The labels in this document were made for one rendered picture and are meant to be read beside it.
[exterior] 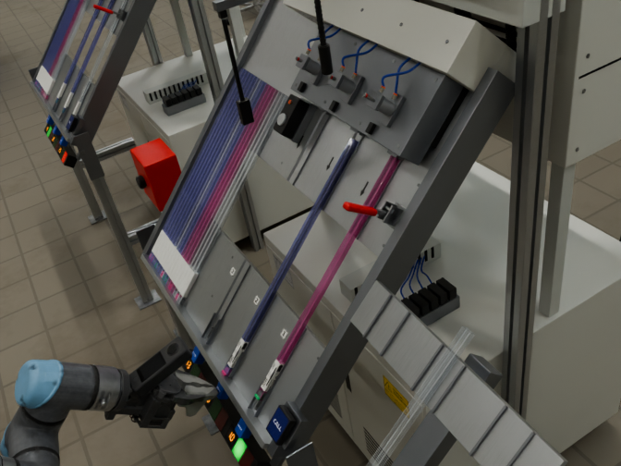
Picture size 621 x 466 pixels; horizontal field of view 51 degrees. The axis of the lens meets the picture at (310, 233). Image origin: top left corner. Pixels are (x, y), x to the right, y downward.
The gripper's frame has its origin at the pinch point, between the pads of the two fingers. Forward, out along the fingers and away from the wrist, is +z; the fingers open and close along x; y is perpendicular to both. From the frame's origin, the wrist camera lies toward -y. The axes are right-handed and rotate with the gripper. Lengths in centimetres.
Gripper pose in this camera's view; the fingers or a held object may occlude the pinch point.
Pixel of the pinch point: (213, 388)
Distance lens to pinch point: 128.4
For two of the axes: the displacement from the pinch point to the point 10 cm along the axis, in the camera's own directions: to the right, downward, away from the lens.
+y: -4.7, 8.6, 2.2
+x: 5.0, 4.6, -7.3
